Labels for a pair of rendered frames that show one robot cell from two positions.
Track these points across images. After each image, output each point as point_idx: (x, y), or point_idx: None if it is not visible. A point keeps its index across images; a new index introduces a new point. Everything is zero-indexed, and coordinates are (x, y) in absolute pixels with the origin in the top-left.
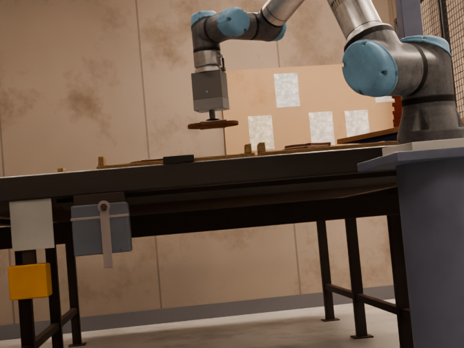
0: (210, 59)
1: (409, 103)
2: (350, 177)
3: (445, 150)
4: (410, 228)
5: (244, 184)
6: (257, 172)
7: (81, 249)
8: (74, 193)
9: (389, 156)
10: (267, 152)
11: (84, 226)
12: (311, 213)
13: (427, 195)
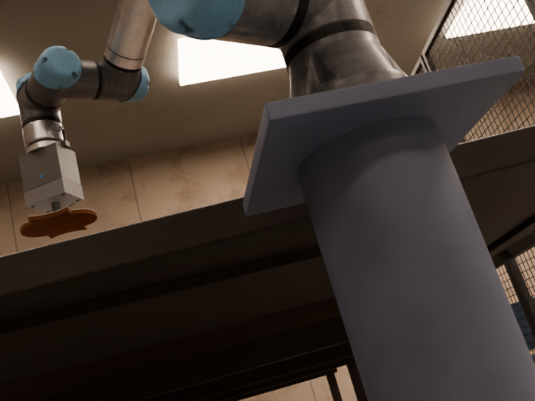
0: (42, 131)
1: (294, 52)
2: (275, 264)
3: (371, 87)
4: (345, 280)
5: (114, 300)
6: (88, 261)
7: None
8: None
9: (259, 129)
10: None
11: None
12: (275, 350)
13: (360, 199)
